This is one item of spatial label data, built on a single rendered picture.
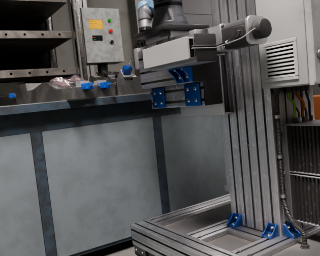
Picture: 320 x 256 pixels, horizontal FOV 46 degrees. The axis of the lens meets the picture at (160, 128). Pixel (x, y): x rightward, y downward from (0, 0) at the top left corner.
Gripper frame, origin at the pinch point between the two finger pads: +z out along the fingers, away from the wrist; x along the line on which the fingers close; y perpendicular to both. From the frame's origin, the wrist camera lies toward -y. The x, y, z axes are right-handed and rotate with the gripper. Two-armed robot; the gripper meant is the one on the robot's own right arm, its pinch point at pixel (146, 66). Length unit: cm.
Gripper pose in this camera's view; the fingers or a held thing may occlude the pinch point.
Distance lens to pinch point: 209.8
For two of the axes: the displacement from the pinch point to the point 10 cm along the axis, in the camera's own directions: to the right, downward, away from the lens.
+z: 0.6, 9.9, -0.8
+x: 8.6, 0.0, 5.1
